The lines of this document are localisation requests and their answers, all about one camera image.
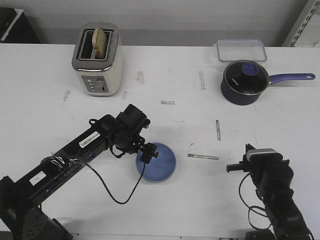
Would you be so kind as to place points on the grey metal shelf upright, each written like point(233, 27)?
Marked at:
point(305, 32)

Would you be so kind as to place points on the black box in corner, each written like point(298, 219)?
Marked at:
point(15, 28)

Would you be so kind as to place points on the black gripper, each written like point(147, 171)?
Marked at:
point(254, 168)
point(128, 140)

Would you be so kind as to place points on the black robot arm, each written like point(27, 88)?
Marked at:
point(20, 201)
point(272, 177)

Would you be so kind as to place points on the clear plastic food container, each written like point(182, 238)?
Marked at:
point(229, 50)

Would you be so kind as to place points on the glass pot lid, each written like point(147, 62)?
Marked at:
point(246, 77)

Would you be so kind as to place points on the blue bowl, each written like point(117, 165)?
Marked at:
point(161, 167)

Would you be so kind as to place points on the toast slice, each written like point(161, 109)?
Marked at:
point(99, 43)

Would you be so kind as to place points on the cream and steel toaster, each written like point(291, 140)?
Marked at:
point(99, 77)

